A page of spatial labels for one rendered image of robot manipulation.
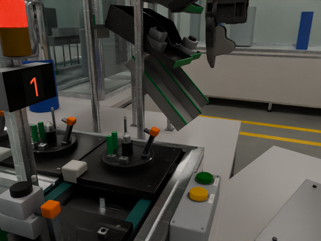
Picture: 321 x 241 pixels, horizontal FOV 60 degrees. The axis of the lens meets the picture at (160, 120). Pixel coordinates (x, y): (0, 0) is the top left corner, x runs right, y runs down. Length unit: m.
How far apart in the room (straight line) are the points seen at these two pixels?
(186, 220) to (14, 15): 0.48
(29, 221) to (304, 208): 0.52
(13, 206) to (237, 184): 0.63
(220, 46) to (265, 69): 3.89
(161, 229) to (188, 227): 0.05
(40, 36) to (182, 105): 0.87
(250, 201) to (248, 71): 3.81
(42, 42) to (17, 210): 1.21
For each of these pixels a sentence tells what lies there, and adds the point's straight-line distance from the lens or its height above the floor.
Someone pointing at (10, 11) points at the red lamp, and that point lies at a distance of 0.57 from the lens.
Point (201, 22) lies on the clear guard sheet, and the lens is 4.65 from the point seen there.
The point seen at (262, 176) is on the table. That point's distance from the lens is 0.95.
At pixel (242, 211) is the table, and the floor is 0.86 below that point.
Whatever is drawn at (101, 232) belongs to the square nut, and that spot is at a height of 0.98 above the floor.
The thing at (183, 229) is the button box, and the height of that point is 0.95.
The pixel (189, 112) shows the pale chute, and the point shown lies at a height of 1.01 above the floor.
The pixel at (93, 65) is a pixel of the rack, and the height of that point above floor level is 1.18.
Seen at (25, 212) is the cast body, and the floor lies 1.07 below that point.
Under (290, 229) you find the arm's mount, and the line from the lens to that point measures 0.60.
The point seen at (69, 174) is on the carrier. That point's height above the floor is 0.98.
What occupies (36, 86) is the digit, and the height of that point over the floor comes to 1.20.
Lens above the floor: 1.32
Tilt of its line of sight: 19 degrees down
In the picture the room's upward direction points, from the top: straight up
